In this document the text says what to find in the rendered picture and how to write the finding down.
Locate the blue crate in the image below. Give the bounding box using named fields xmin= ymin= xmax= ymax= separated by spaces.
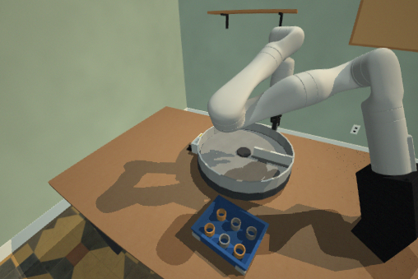
xmin=191 ymin=195 xmax=267 ymax=274

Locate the bronze bushing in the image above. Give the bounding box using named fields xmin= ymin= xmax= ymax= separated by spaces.
xmin=216 ymin=208 xmax=226 ymax=221
xmin=204 ymin=223 xmax=215 ymax=237
xmin=234 ymin=244 xmax=245 ymax=259

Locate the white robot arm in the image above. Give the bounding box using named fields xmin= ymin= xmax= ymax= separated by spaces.
xmin=207 ymin=26 xmax=417 ymax=175

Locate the grey metal sleeve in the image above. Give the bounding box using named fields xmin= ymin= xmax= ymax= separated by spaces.
xmin=219 ymin=234 xmax=230 ymax=249
xmin=246 ymin=226 xmax=257 ymax=240
xmin=230 ymin=218 xmax=241 ymax=231

